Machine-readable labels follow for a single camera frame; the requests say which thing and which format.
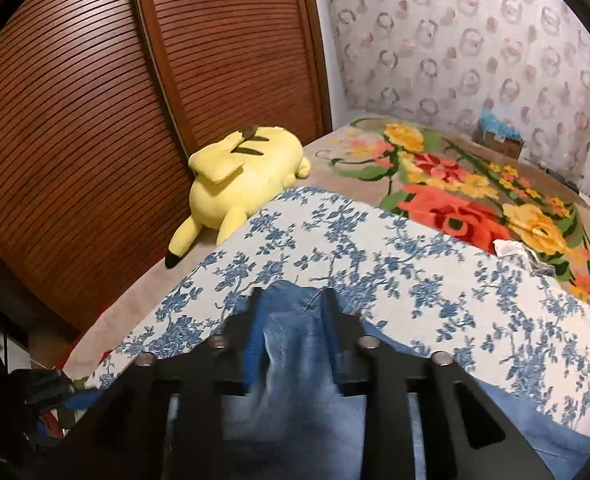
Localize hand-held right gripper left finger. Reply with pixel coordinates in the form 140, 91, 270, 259
25, 287, 266, 480

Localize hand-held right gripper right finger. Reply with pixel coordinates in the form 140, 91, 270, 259
324, 289, 556, 480

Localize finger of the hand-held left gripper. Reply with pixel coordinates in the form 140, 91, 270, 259
67, 389, 106, 412

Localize blue denim pants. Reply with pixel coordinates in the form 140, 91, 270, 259
167, 280, 590, 480

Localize blue floral white sheet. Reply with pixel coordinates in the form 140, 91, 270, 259
82, 186, 590, 441

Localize yellow plush toy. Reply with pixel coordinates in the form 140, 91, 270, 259
165, 124, 312, 268

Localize colourful flower blanket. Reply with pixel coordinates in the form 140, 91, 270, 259
62, 116, 590, 381

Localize wooden louvered wardrobe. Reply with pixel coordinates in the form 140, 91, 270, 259
0, 0, 333, 333

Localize cardboard box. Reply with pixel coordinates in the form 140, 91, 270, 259
472, 125, 526, 161

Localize ring patterned curtain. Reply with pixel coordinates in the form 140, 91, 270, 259
320, 0, 590, 196

